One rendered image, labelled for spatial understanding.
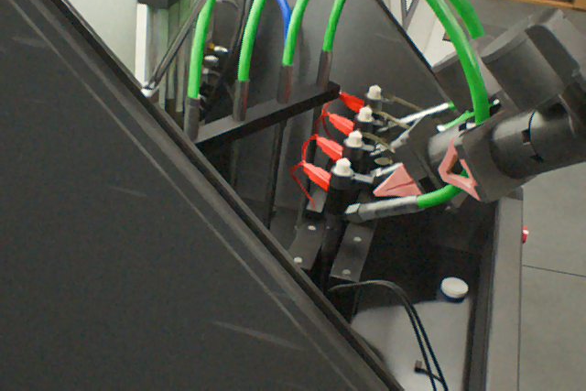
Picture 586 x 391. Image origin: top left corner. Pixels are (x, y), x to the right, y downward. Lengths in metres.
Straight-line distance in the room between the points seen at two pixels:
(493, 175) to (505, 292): 0.41
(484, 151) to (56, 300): 0.42
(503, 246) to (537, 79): 0.59
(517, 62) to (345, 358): 0.29
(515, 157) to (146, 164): 0.32
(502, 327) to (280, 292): 0.45
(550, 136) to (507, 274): 0.50
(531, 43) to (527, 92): 0.04
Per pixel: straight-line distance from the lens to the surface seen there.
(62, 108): 0.70
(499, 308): 1.14
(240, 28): 1.21
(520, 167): 0.76
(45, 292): 0.81
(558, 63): 0.70
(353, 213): 0.94
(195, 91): 1.04
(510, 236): 1.28
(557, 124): 0.71
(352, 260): 1.10
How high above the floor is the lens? 1.61
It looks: 30 degrees down
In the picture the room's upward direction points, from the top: 8 degrees clockwise
